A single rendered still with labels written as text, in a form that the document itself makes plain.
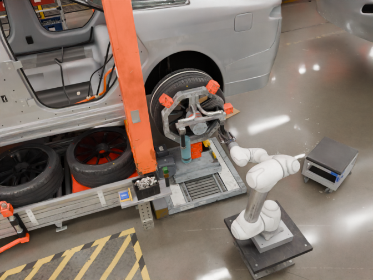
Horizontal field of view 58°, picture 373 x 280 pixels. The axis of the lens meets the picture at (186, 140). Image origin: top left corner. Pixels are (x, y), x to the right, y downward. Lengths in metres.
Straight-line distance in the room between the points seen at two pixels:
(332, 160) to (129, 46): 2.14
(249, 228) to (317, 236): 0.97
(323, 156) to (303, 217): 0.61
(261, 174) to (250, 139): 2.08
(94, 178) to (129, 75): 1.16
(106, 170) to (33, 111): 0.78
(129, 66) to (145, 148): 0.73
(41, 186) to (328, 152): 2.66
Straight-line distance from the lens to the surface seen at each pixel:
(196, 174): 3.39
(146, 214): 3.02
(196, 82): 2.82
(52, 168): 3.27
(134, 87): 2.40
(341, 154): 3.53
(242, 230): 2.45
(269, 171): 1.99
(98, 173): 3.11
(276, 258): 2.70
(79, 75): 3.78
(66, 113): 3.11
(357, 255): 3.26
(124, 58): 2.29
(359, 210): 3.56
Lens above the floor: 2.59
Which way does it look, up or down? 40 degrees down
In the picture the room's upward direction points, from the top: 4 degrees counter-clockwise
